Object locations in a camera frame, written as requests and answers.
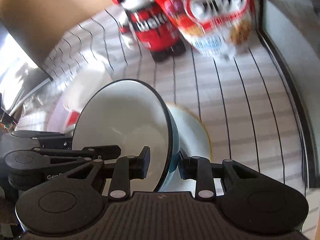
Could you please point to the translucent plastic round bowl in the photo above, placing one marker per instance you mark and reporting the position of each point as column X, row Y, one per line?
column 73, row 100

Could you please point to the white black grid tablecloth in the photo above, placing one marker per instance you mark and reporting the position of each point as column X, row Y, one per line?
column 243, row 102

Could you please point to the white bowl with black rim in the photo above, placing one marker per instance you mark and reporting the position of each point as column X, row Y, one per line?
column 131, row 114

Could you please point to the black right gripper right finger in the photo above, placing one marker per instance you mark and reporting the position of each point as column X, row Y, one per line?
column 249, row 200

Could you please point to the red panda robot figurine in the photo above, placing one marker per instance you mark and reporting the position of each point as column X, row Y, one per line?
column 144, row 22

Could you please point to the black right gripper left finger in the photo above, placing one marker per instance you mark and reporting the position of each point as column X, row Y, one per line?
column 77, row 199

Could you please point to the dark monitor screen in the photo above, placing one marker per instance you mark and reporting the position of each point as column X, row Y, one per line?
column 20, row 75

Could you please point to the red white cereal bag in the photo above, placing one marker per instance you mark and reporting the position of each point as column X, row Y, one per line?
column 215, row 28

